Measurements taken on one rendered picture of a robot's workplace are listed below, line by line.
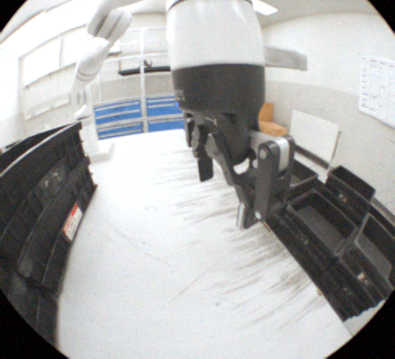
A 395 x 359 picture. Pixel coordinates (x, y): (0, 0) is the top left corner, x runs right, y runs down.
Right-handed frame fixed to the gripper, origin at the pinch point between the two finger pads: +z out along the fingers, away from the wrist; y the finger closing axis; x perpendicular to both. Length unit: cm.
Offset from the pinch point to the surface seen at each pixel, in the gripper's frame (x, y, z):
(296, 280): 8.1, 15.1, 16.3
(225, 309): -5.6, 11.4, 14.6
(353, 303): 38, 57, 51
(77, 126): -23.6, -30.7, -8.2
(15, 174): -29.2, -7.2, -9.6
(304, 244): 43, 10, 54
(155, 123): 20, -209, 49
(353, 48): 269, -28, -85
